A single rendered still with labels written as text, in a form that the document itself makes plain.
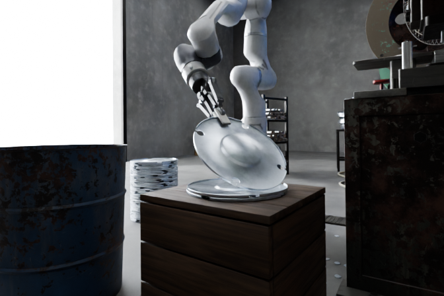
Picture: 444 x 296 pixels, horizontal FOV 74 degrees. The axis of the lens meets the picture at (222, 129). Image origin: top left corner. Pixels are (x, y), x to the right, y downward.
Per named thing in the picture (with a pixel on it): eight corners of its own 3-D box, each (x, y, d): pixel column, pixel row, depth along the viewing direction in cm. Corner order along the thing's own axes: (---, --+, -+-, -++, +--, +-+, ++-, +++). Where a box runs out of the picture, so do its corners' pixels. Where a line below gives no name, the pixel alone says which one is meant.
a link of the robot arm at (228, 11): (222, 18, 131) (195, 71, 117) (211, -21, 116) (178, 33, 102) (246, 20, 127) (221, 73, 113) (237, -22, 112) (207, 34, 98)
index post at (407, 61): (402, 70, 92) (401, 39, 92) (402, 72, 95) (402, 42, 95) (412, 69, 90) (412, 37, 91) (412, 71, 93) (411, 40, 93)
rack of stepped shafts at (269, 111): (267, 178, 332) (265, 94, 333) (240, 174, 368) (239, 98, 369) (291, 174, 359) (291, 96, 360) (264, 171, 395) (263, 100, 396)
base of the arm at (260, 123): (218, 147, 146) (218, 118, 147) (240, 145, 161) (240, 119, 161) (256, 147, 132) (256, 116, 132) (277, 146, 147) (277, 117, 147)
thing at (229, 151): (180, 163, 73) (182, 161, 72) (205, 106, 97) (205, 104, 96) (286, 207, 75) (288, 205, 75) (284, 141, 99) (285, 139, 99)
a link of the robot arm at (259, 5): (250, 41, 151) (252, 6, 150) (281, 37, 142) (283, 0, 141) (230, 32, 135) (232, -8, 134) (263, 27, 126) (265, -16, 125)
